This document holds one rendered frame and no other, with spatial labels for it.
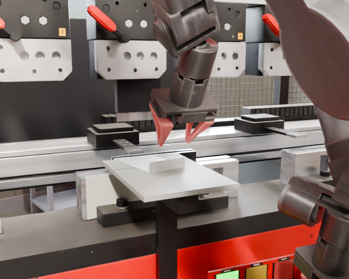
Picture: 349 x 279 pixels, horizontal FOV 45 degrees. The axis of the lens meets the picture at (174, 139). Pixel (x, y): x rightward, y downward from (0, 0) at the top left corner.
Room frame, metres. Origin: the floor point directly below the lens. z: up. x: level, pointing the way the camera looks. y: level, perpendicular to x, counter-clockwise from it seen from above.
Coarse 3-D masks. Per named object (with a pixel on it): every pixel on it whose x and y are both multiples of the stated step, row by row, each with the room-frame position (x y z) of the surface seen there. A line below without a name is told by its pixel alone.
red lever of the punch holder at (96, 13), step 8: (88, 8) 0.82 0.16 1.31; (96, 8) 0.82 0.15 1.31; (96, 16) 0.82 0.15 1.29; (104, 16) 0.83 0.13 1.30; (104, 24) 0.83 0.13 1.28; (112, 24) 0.83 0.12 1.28; (112, 32) 0.85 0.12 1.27; (120, 32) 0.84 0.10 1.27; (120, 40) 0.85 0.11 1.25; (128, 40) 0.84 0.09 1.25
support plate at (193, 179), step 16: (112, 160) 0.89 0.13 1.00; (128, 176) 0.76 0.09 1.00; (144, 176) 0.76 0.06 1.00; (160, 176) 0.76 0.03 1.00; (176, 176) 0.76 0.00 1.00; (192, 176) 0.76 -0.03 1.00; (208, 176) 0.76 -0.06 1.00; (144, 192) 0.67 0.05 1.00; (160, 192) 0.67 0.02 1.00; (176, 192) 0.67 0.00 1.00; (192, 192) 0.68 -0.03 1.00; (208, 192) 0.69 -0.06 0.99
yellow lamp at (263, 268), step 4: (248, 268) 0.73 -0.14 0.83; (252, 268) 0.73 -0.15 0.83; (256, 268) 0.73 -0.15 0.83; (260, 268) 0.74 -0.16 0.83; (264, 268) 0.74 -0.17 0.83; (248, 272) 0.73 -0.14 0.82; (252, 272) 0.73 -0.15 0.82; (256, 272) 0.73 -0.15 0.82; (260, 272) 0.74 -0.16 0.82; (264, 272) 0.74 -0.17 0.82; (248, 276) 0.73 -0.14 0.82; (252, 276) 0.73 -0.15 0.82; (256, 276) 0.73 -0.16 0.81; (260, 276) 0.74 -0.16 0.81; (264, 276) 0.74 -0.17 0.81
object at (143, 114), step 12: (120, 84) 0.91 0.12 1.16; (132, 84) 0.92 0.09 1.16; (144, 84) 0.93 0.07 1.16; (156, 84) 0.95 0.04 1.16; (120, 96) 0.91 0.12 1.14; (132, 96) 0.92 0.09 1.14; (144, 96) 0.93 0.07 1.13; (120, 108) 0.91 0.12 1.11; (132, 108) 0.92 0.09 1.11; (144, 108) 0.93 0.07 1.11; (120, 120) 0.92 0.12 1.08; (132, 120) 0.93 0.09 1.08
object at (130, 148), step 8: (88, 128) 1.17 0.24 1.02; (96, 128) 1.12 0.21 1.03; (104, 128) 1.10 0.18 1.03; (112, 128) 1.11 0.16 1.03; (120, 128) 1.12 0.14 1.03; (128, 128) 1.12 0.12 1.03; (88, 136) 1.16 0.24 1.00; (96, 136) 1.08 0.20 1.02; (104, 136) 1.09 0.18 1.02; (112, 136) 1.10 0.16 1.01; (120, 136) 1.10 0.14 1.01; (128, 136) 1.11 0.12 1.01; (136, 136) 1.12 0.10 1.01; (96, 144) 1.08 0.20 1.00; (104, 144) 1.09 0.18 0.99; (112, 144) 1.10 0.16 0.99; (120, 144) 1.03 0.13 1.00; (128, 144) 1.03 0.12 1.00; (136, 144) 1.12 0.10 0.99; (128, 152) 0.97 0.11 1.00; (136, 152) 0.96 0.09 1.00
